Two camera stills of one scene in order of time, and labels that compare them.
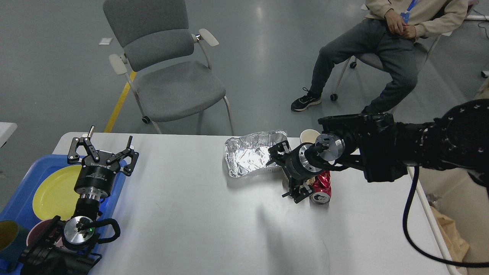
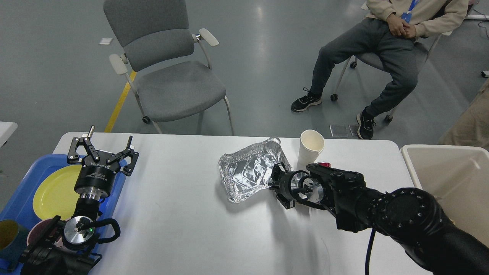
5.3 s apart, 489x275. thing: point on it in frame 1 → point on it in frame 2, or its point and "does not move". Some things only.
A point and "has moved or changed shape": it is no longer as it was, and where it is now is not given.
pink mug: [37, 229] does not move
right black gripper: [297, 167] → [288, 181]
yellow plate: [55, 194] does not move
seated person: [386, 38] does not move
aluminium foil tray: [248, 154] has moved or changed shape
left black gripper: [96, 180] does not move
